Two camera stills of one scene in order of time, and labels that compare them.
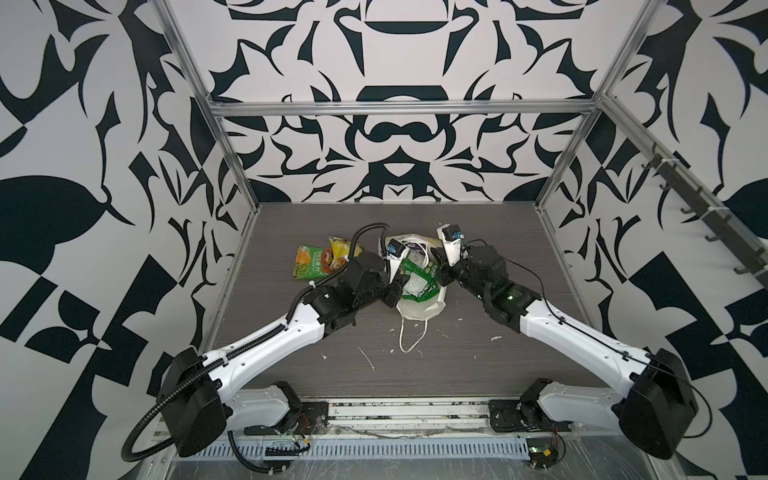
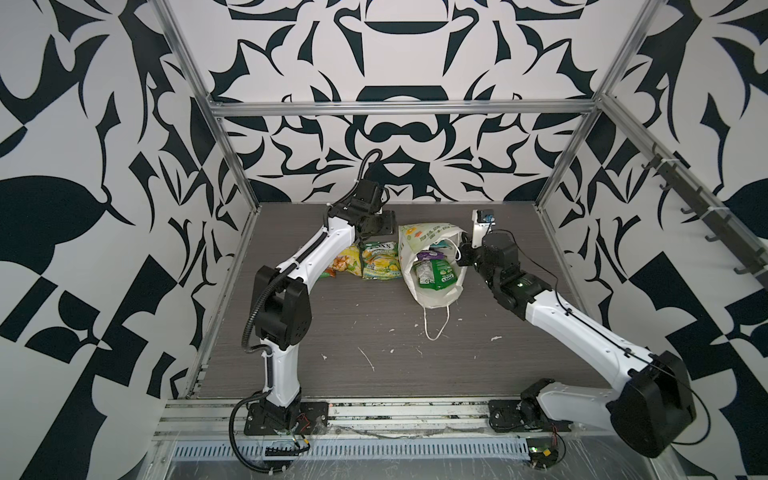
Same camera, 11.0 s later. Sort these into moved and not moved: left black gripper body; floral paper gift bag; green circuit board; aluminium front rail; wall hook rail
Moved: floral paper gift bag; left black gripper body
Not moved: aluminium front rail; wall hook rail; green circuit board
